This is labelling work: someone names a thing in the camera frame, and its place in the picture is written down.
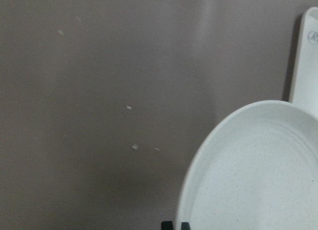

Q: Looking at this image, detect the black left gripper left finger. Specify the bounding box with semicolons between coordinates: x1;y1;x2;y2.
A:
160;221;173;230

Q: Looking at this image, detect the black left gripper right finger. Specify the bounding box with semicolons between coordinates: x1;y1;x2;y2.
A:
181;222;190;230

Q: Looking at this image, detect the round white plate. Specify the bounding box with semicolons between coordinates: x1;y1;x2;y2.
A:
174;101;318;230

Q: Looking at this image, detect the beige rectangular tray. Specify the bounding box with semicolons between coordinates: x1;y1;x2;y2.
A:
289;7;318;113

